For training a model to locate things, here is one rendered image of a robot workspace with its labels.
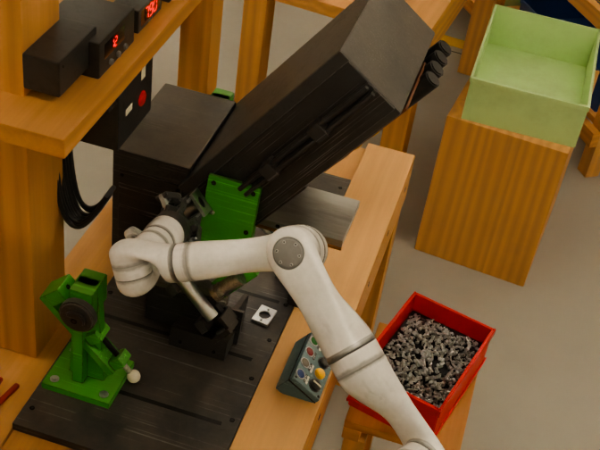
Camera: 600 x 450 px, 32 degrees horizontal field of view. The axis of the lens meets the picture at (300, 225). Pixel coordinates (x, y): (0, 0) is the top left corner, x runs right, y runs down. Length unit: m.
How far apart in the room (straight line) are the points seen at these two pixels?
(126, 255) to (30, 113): 0.30
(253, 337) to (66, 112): 0.76
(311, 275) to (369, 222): 0.99
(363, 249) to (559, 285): 1.64
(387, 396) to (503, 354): 2.05
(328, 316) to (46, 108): 0.61
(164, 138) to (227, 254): 0.56
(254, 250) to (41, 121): 0.43
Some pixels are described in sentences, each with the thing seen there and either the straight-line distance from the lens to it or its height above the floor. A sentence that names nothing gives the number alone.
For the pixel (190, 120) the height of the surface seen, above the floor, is 1.24.
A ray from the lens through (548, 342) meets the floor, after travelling 3.93.
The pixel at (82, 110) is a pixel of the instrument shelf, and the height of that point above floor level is 1.54.
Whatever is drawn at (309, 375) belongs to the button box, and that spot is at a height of 0.94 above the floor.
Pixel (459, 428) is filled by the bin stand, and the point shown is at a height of 0.80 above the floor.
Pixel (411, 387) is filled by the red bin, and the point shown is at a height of 0.87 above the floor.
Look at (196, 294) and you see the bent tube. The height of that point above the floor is 1.03.
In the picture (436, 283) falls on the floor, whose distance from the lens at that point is 4.02.
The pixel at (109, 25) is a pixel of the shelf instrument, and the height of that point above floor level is 1.62.
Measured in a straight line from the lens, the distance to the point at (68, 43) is 1.91.
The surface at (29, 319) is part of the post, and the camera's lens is 2.28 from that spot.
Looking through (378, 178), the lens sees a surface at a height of 0.90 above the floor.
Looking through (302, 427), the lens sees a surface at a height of 0.90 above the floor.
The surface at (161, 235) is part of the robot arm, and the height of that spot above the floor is 1.29.
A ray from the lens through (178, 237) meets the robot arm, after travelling 2.05.
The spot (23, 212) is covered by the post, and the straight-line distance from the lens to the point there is 2.09.
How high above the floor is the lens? 2.58
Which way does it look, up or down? 38 degrees down
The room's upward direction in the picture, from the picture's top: 9 degrees clockwise
